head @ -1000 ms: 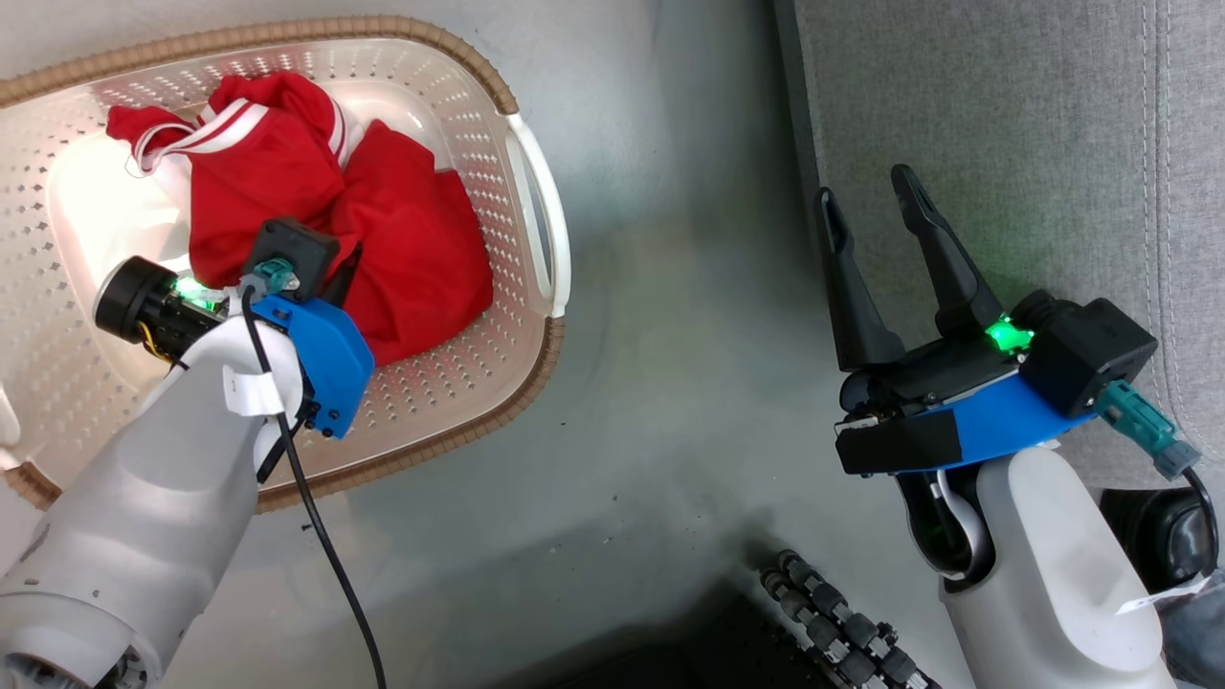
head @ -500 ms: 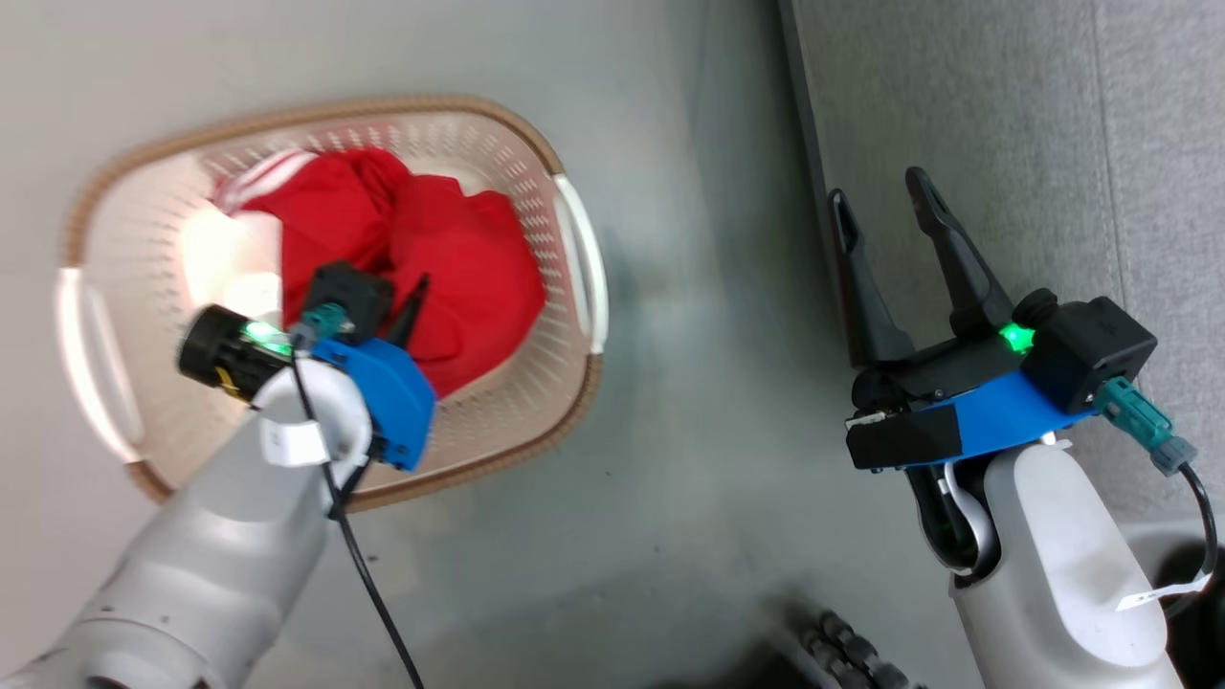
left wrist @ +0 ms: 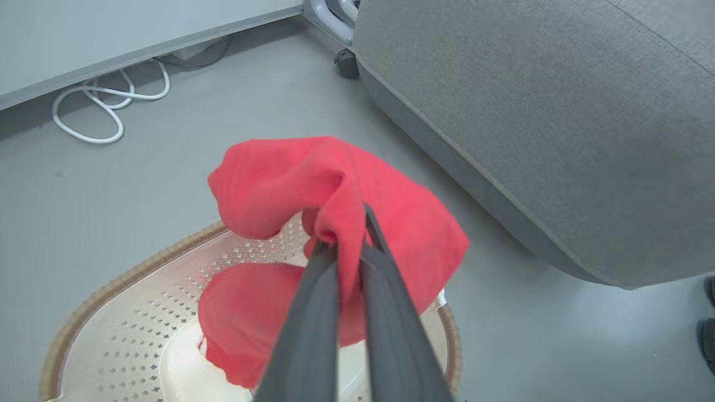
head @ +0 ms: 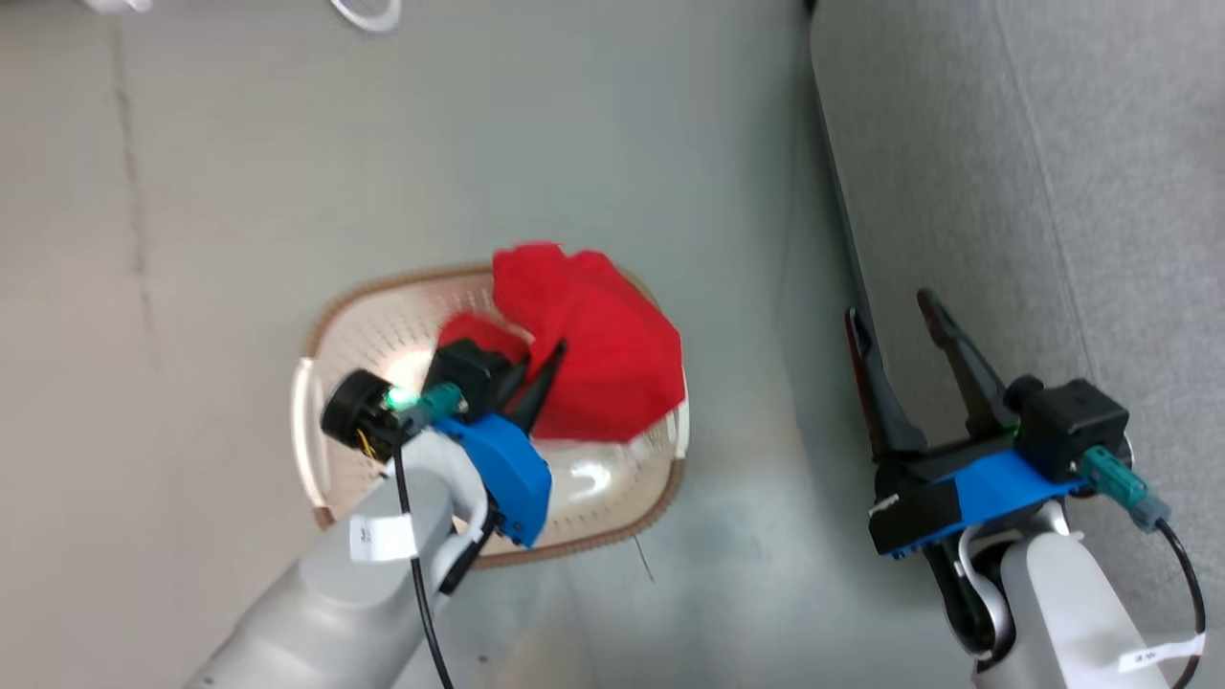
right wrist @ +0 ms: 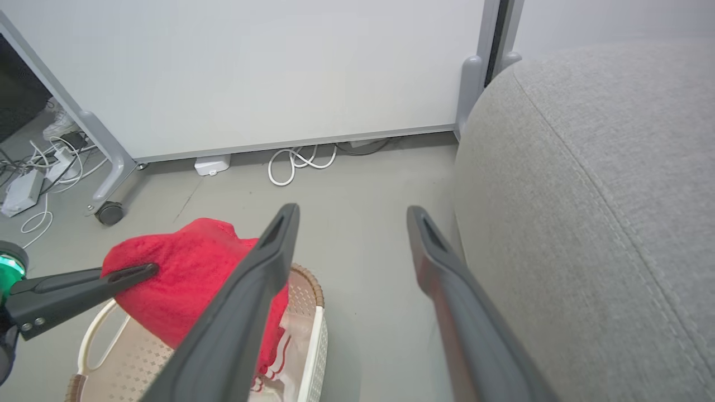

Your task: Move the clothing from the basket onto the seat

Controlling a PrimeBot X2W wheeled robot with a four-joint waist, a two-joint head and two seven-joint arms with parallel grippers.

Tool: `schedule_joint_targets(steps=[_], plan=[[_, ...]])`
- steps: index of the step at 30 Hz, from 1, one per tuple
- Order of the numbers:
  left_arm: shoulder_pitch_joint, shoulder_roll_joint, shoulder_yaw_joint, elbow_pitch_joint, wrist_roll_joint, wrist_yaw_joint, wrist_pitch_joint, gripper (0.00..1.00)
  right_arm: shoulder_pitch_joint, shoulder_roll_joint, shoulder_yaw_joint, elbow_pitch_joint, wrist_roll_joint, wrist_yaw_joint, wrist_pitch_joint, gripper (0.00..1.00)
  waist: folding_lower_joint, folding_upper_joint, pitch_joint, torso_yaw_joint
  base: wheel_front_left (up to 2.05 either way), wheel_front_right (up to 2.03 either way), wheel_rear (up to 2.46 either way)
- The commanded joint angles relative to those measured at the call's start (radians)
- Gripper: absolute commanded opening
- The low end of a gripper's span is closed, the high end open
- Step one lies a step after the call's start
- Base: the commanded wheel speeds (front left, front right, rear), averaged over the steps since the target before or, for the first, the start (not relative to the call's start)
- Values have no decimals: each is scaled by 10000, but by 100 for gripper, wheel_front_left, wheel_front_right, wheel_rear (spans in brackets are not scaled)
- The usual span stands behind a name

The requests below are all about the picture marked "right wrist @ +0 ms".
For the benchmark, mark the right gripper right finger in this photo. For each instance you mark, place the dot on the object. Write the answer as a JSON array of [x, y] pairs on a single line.
[[475, 340]]

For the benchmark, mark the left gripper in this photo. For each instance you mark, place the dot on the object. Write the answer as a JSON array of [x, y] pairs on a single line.
[[10, 268]]

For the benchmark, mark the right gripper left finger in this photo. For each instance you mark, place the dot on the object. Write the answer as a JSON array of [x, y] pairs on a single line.
[[234, 318]]

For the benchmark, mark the red white-striped shirt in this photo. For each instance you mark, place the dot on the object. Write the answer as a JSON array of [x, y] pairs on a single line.
[[184, 268]]

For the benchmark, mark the grey fabric sofa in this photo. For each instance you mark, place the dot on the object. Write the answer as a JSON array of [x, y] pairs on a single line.
[[603, 212]]

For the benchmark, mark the black caster wheel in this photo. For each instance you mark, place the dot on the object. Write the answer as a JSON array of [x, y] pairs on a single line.
[[110, 214]]

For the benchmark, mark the beige plastic laundry basket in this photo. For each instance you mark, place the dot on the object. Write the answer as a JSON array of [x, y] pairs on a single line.
[[128, 363]]

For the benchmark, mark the white power adapter box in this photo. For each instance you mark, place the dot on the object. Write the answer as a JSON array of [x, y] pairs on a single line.
[[212, 165]]

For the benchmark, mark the black equipment case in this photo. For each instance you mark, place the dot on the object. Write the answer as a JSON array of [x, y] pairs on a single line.
[[19, 89]]

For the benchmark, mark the large white partition panel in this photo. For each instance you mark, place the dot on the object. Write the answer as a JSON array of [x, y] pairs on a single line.
[[279, 72]]

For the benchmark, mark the narrow white partition panel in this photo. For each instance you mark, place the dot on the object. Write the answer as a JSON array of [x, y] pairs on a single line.
[[614, 22]]

